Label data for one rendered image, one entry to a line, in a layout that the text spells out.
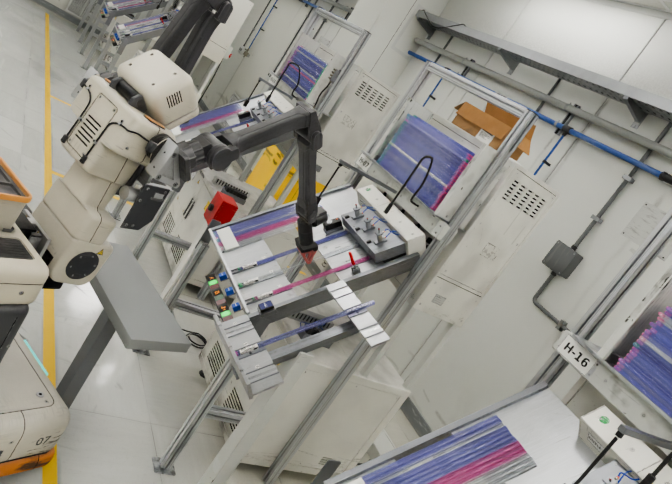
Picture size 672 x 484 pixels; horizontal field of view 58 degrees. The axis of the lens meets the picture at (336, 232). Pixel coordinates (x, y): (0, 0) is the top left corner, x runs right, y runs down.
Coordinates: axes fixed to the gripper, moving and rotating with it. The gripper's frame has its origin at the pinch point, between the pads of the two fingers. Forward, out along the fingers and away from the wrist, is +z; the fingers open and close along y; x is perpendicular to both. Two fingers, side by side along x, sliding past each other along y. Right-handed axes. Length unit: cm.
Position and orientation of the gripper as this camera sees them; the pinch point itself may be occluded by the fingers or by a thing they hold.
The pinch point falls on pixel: (308, 261)
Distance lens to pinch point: 247.1
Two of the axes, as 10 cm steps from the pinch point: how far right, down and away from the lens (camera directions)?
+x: -9.2, 2.4, -3.1
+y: -3.9, -4.6, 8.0
